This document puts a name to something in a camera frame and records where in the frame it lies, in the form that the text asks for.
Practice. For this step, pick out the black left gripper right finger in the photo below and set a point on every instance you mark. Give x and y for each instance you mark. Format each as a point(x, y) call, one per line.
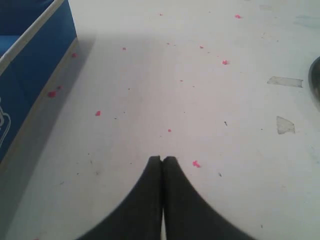
point(187, 215)

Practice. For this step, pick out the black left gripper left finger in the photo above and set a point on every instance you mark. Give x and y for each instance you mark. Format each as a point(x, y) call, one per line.
point(139, 216)

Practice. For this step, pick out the clear tape piece lower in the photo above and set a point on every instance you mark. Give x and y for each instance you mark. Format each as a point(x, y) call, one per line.
point(284, 126)

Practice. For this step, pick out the clear tape piece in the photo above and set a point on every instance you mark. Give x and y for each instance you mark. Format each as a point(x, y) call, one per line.
point(284, 126)
point(285, 81)

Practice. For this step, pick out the clear tape piece upper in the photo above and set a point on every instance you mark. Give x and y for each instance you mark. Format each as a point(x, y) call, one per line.
point(285, 81)

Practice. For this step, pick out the round steel plate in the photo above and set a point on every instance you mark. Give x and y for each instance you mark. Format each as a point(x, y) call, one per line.
point(314, 82)

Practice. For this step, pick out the blue box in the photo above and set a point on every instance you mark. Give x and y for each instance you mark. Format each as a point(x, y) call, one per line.
point(34, 37)

